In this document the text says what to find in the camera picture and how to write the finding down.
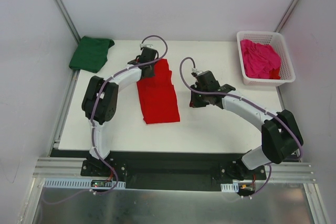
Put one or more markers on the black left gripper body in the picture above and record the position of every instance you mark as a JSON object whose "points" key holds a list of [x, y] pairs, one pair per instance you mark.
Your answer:
{"points": [[148, 70]]}

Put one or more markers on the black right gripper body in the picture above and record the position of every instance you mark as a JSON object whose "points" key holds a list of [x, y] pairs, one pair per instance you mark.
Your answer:
{"points": [[197, 98]]}

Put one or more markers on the red t shirt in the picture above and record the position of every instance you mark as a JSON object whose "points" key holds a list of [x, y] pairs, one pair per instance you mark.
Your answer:
{"points": [[157, 96]]}

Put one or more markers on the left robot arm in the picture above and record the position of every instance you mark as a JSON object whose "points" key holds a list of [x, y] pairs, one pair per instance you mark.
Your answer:
{"points": [[100, 100]]}

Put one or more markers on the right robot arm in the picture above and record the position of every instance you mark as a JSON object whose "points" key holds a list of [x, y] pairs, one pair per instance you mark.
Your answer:
{"points": [[280, 135]]}

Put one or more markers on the pink t shirt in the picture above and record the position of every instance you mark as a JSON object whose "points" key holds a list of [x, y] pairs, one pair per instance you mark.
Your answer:
{"points": [[259, 59]]}

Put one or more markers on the folded green t shirt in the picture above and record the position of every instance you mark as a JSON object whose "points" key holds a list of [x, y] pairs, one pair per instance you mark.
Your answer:
{"points": [[91, 54]]}

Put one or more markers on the white plastic laundry basket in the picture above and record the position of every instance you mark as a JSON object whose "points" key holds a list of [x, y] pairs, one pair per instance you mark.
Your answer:
{"points": [[277, 41]]}

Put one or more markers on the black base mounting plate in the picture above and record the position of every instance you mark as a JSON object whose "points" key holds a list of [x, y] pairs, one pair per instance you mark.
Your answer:
{"points": [[171, 171]]}

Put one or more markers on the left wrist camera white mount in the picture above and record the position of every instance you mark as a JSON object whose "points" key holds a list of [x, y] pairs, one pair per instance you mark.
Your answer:
{"points": [[144, 45]]}

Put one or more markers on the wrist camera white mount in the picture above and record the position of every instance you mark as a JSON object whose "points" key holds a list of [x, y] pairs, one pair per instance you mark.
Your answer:
{"points": [[144, 45], [195, 72]]}

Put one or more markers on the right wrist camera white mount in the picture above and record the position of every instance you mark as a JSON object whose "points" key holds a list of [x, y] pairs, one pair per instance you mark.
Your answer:
{"points": [[195, 72]]}

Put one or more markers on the right white slotted cable duct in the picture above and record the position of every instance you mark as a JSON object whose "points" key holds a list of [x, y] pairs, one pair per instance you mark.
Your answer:
{"points": [[230, 188]]}

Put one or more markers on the white slotted cable duct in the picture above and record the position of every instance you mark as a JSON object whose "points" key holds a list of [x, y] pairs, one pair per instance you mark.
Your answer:
{"points": [[68, 183], [230, 188]]}

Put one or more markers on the aluminium frame rail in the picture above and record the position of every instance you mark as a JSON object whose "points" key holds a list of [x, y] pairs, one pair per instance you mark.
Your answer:
{"points": [[62, 167]]}

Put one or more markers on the left white slotted cable duct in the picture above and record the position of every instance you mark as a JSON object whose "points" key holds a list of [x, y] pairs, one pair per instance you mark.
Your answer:
{"points": [[68, 183]]}

